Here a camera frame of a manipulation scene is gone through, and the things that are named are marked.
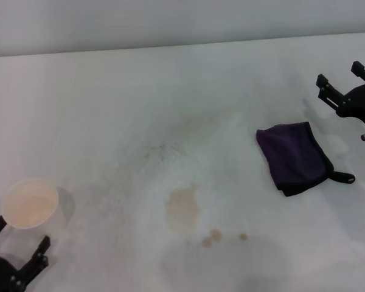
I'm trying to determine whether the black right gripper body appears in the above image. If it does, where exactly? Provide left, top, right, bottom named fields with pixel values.
left=335, top=81, right=365, bottom=127

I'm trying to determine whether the white paper cup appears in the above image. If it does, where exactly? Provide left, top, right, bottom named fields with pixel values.
left=1, top=177, right=64, bottom=231

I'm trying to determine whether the purple rag with black trim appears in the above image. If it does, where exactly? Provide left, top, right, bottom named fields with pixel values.
left=255, top=121, right=356, bottom=198

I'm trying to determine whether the large brown water stain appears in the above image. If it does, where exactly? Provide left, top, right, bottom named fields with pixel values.
left=165, top=187, right=201, bottom=235

